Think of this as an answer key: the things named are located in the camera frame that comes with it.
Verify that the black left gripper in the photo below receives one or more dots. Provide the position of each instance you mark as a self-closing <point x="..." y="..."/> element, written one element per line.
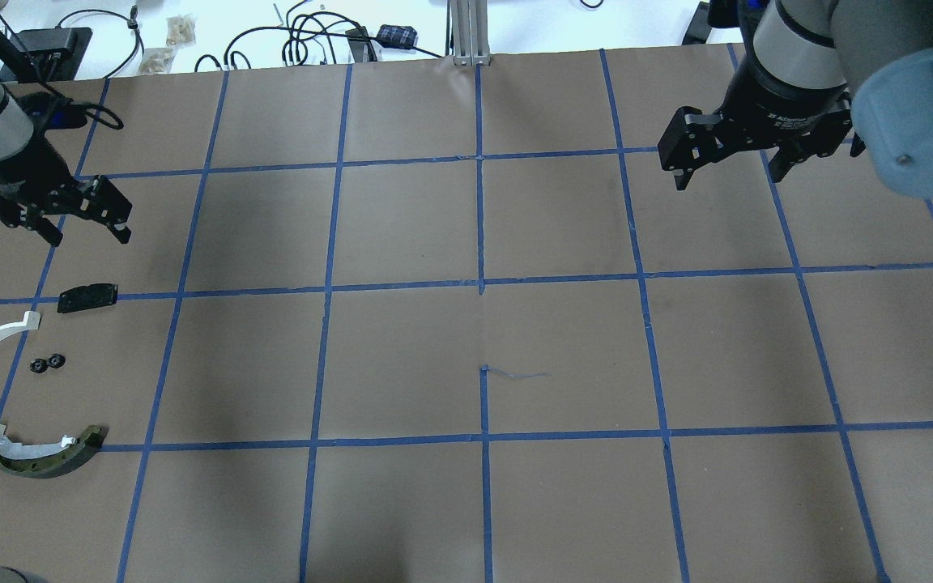
<point x="19" y="168"/>

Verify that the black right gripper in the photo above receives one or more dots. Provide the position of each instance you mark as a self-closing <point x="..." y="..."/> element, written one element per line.
<point x="782" y="95"/>

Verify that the black gear sideways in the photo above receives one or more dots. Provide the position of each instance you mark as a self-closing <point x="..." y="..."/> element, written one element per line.
<point x="56" y="361"/>

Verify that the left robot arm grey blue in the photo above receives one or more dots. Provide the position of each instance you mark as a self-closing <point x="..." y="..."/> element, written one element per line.
<point x="16" y="130"/>

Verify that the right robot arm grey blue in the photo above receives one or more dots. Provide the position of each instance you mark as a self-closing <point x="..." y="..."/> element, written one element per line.
<point x="813" y="74"/>

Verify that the small black remote part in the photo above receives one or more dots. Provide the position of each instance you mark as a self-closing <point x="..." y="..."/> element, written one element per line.
<point x="97" y="295"/>

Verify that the black power adapter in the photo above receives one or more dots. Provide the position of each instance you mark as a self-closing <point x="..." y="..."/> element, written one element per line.
<point x="699" y="29"/>

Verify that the black device box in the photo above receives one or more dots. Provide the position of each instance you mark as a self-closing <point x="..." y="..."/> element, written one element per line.
<point x="57" y="53"/>

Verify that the olive brake shoe part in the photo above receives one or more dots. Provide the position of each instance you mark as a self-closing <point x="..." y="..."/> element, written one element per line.
<point x="48" y="461"/>

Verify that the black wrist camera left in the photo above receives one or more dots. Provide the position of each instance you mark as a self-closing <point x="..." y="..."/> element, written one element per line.
<point x="50" y="112"/>

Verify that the aluminium frame post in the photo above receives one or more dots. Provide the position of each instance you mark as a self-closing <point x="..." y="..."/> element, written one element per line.
<point x="468" y="42"/>

